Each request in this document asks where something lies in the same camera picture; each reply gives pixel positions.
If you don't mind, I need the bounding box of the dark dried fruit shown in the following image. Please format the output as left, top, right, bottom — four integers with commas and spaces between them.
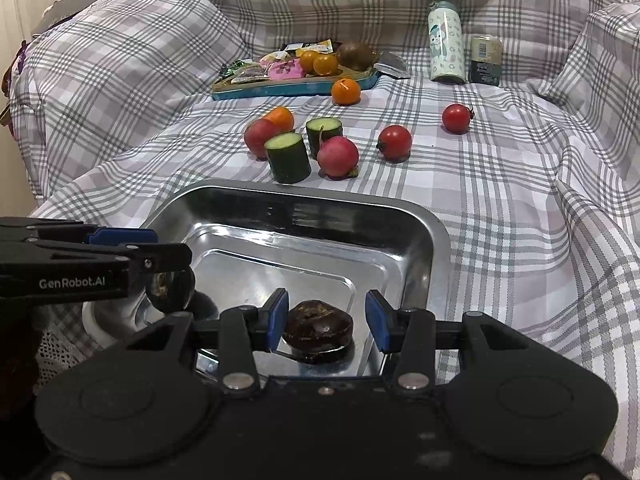
282, 299, 354, 364
145, 268, 195, 314

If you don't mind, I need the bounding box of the red tomato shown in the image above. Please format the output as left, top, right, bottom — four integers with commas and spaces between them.
442, 104, 474, 134
376, 125, 412, 162

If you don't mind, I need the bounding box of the stainless steel tray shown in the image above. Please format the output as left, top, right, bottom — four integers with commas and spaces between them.
81, 178, 454, 386

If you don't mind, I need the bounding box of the red radish left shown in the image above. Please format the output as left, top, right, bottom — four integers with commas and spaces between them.
244, 118, 280, 159

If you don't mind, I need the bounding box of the cucumber piece front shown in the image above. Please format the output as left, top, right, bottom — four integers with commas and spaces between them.
265, 132, 311, 184

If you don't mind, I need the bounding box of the cucumber piece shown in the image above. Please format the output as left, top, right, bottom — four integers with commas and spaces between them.
265, 132, 311, 184
305, 117, 343, 159

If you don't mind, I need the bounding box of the blue snack tray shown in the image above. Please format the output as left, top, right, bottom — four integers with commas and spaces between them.
212, 66, 381, 101

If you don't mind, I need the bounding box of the pink radish right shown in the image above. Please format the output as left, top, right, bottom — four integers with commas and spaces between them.
316, 136, 359, 180

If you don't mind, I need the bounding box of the small orange near radish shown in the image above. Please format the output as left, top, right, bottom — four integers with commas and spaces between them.
264, 106, 295, 133

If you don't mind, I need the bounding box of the green snack packet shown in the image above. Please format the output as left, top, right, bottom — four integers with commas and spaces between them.
216, 60, 269, 84

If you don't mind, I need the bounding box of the cucumber piece back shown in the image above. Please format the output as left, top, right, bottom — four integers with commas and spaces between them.
305, 117, 343, 159

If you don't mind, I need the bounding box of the pink snack packet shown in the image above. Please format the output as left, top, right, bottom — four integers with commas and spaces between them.
267, 58, 306, 81

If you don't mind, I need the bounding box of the orange before blue tray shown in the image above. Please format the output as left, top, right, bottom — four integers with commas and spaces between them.
331, 78, 361, 106

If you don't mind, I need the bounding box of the orange in tray left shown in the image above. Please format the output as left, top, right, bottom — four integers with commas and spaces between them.
298, 50, 320, 74

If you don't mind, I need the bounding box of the orange in tray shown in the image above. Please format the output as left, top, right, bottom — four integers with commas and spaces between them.
312, 54, 340, 77
298, 50, 320, 74

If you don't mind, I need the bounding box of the grey plaid cloth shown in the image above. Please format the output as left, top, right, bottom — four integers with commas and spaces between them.
10, 0, 639, 478

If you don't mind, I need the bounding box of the orange in tray right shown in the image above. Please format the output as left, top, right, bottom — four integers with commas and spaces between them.
312, 54, 340, 77

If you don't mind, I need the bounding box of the silver foil packet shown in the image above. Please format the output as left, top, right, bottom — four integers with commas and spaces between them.
373, 52, 411, 79

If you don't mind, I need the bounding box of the green drink can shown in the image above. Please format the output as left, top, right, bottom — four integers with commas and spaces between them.
470, 35, 503, 87

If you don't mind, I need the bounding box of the yellow black snack packet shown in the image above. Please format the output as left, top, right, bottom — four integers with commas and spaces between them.
282, 39, 334, 58

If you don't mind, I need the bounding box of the brown round fruit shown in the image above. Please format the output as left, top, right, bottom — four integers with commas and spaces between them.
335, 41, 378, 72

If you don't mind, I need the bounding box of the white cartoon bottle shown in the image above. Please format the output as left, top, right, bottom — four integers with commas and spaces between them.
427, 0, 466, 84

